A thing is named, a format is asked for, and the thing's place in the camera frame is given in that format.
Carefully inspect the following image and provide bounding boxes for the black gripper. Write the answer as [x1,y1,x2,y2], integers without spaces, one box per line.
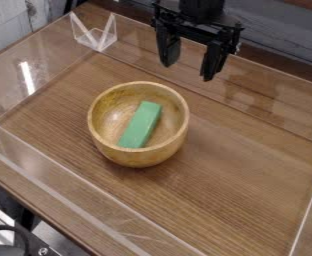
[152,0,245,81]

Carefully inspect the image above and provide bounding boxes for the clear acrylic tray wall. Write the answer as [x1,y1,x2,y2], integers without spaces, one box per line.
[0,18,312,256]

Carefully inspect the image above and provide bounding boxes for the black cable lower left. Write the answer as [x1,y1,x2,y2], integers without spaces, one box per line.
[0,224,32,256]

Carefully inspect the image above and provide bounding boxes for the brown wooden bowl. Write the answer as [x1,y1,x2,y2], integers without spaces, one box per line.
[87,81,190,168]

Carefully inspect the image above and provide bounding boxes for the black metal bracket with bolt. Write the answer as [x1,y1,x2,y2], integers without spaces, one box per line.
[15,223,62,256]

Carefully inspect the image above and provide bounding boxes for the clear acrylic corner bracket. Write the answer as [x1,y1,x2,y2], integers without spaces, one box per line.
[70,12,118,52]

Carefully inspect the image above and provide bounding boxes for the green rectangular block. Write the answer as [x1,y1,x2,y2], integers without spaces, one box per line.
[118,101,163,148]

